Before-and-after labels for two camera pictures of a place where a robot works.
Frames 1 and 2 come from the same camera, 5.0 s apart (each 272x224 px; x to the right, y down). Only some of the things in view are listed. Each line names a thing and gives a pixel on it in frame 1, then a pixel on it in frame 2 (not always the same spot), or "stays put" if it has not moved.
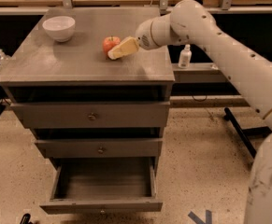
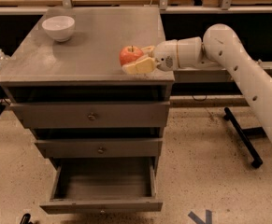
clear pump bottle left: x=3 y=58 stays put
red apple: x=109 y=43 -> x=128 y=54
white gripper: x=144 y=37 -> x=165 y=55
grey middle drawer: x=100 y=147 stays put
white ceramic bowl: x=60 y=26 stays put
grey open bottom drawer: x=104 y=185 stays put
